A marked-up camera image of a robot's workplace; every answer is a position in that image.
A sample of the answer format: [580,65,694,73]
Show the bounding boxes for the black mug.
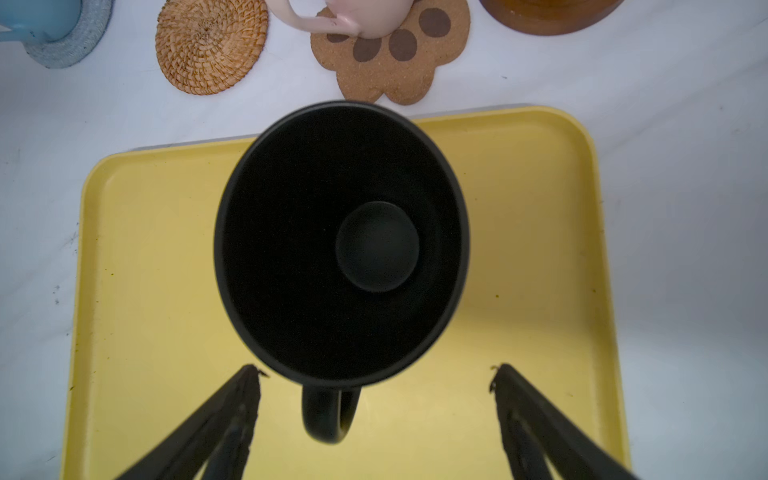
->
[214,101,470,444]

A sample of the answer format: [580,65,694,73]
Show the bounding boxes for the grey-blue woven round coaster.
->
[23,0,114,69]

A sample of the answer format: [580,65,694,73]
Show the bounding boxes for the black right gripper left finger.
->
[120,365,262,479]

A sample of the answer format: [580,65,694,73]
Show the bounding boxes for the yellow tray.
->
[61,107,630,479]

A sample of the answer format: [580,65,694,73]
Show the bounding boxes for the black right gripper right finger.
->
[490,363,635,479]

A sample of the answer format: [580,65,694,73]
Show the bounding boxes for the brown paw print coaster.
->
[310,0,471,106]

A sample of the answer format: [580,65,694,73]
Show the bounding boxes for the light blue mug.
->
[1,0,82,44]

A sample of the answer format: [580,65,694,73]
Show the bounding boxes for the dark brown round coaster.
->
[480,0,623,36]

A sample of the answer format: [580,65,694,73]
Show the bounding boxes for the tan rattan round coaster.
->
[155,0,269,96]

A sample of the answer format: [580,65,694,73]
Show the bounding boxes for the white mug pink handle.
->
[266,0,414,39]

